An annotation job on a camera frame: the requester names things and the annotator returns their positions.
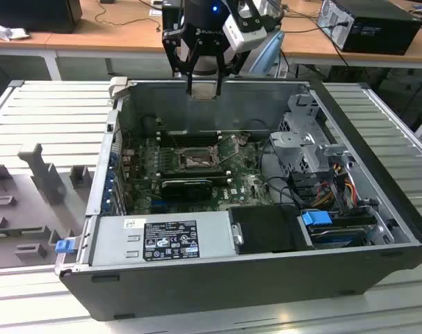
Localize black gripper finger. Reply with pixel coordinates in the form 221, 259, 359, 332
213, 40, 249, 97
163, 31, 203, 95

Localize silver square CPU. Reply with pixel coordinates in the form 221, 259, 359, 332
191, 86, 217, 102

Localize metal socket cover frame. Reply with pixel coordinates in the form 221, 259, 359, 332
216, 134, 249, 166

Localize CPU socket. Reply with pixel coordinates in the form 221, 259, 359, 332
175, 145, 221, 172

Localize small black upright box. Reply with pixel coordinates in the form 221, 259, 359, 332
161, 0, 175, 32

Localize pale blue teach pendant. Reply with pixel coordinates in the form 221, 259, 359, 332
248, 31, 286, 79

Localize grey plastic case latch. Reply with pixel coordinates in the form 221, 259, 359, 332
108, 77, 138, 105

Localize silver metal drive cage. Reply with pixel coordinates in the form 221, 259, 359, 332
268, 92, 357, 178

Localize wooden desk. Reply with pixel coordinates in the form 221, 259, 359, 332
279, 0, 422, 70
0, 0, 177, 81

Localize green motherboard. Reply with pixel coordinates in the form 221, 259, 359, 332
122, 134, 277, 215

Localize black graphics card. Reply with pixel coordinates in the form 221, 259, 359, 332
160, 179, 214, 202

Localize black plastic shroud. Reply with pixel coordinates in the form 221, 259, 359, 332
227, 204, 316, 255

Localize hard disk blue carrier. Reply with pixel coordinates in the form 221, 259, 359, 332
299, 208, 371, 250

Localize black desktop computer tower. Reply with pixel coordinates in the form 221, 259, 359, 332
316, 0, 422, 56

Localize large black computer box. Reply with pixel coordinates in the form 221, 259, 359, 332
0, 0, 83, 35

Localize grey power supply unit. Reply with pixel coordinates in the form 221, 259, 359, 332
88, 212, 238, 267

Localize crumpled white paper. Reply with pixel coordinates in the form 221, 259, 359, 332
0, 19, 31, 42

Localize grey parts rack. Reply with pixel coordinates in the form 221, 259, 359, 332
0, 142, 95, 269

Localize open black PC case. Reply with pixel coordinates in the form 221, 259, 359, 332
54, 77, 422, 323

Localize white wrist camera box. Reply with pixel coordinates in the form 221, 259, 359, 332
221, 10, 268, 53

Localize black looped cable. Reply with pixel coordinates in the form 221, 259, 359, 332
260, 138, 302, 209

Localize yellow orange power wires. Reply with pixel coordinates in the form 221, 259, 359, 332
341, 175, 358, 205

